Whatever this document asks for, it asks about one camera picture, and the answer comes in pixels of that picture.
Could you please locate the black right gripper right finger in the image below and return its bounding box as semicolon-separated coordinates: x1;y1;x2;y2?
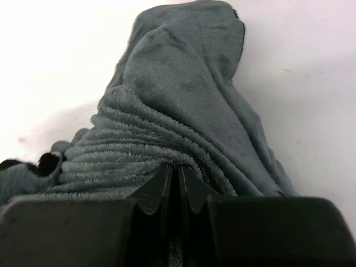
179;165;221;214

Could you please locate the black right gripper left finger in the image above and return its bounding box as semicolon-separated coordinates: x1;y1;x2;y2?
130;164;174;215

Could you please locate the zebra and green pillowcase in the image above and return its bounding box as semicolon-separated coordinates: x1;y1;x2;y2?
1;1;296;205

